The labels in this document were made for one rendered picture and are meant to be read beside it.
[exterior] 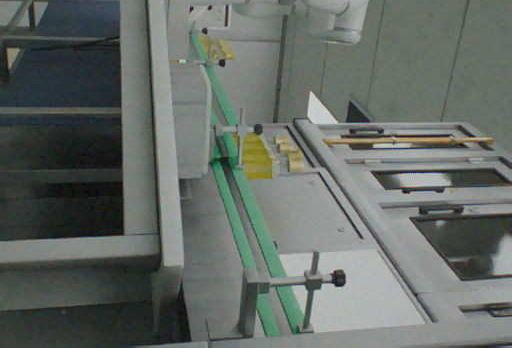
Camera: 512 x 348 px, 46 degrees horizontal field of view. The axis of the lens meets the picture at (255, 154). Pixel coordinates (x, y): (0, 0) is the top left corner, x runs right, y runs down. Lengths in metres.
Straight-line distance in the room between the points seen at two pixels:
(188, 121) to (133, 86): 0.14
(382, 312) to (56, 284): 0.75
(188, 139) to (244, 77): 6.60
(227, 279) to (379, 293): 0.47
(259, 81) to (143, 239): 6.97
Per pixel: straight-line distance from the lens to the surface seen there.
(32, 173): 1.72
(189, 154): 1.34
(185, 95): 1.29
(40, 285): 1.51
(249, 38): 7.78
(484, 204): 2.12
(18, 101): 1.78
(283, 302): 1.14
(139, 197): 1.11
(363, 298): 1.46
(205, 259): 1.20
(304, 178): 1.95
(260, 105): 8.09
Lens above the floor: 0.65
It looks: 13 degrees up
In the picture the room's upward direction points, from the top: 89 degrees clockwise
